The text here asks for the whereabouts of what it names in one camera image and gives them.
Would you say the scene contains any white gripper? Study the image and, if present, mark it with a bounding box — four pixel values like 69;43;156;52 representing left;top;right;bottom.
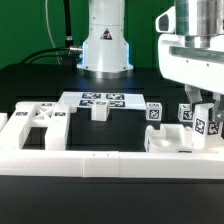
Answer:
155;5;224;122

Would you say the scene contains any white chair seat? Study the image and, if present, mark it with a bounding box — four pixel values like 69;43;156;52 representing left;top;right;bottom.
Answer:
144;124;224;154

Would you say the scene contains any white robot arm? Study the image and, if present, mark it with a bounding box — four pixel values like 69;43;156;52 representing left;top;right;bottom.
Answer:
78;0;224;122

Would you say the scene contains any white U-shaped obstacle fence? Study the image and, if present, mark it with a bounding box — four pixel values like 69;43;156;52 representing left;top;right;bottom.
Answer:
0;149;224;179

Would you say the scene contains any white part left edge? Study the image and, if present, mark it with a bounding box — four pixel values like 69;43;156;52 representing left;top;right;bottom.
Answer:
0;113;8;132

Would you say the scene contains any white marker base plate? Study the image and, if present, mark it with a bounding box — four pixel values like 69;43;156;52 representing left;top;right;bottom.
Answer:
59;92;146;110

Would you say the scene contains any black cable bundle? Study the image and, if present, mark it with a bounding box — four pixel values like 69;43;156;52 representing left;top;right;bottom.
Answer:
19;0;84;68

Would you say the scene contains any white chair back frame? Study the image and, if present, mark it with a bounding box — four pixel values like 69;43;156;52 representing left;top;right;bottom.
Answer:
0;102;77;151

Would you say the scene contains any thin white cable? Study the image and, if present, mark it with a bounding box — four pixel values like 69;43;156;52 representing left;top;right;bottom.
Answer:
44;0;63;66

